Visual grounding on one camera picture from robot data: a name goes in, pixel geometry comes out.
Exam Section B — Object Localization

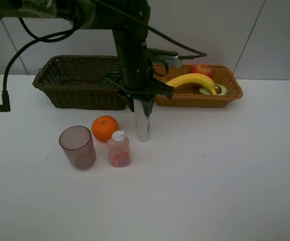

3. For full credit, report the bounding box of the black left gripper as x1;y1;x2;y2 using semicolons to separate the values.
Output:
103;72;174;118

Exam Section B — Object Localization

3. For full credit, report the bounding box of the white bottle with blue cap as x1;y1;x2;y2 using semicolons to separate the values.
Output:
133;98;150;142

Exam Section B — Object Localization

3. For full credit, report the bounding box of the yellow banana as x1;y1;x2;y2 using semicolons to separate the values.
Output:
165;73;217;95

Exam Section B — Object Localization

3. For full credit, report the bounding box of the red apple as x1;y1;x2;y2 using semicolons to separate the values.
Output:
190;64;213;78

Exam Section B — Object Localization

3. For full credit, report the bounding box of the halved avocado with pit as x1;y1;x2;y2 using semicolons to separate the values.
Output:
199;84;228;95

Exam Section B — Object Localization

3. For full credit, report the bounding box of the dark green rectangular bottle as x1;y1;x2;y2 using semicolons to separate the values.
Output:
97;72;123;87

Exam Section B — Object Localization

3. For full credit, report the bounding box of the dark green left robot arm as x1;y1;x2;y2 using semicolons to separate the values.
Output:
0;1;174;116

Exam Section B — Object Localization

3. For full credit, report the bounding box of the orange mandarin fruit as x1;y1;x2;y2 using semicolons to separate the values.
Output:
91;115;119;143

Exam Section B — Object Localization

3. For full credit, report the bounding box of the pink soap bottle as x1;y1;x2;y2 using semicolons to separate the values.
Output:
106;131;131;168

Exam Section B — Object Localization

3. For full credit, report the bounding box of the orange wicker basket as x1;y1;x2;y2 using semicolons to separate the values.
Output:
155;65;243;108

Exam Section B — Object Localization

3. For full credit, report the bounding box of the dark brown wicker basket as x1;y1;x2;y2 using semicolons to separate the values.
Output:
33;55;127;110

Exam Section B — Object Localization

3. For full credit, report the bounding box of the translucent pink plastic cup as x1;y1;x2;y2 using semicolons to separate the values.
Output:
59;126;96;170

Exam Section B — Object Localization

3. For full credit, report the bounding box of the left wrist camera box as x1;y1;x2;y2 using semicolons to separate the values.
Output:
146;48;182;67

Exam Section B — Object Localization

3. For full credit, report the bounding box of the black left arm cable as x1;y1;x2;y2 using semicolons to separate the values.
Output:
0;0;208;113

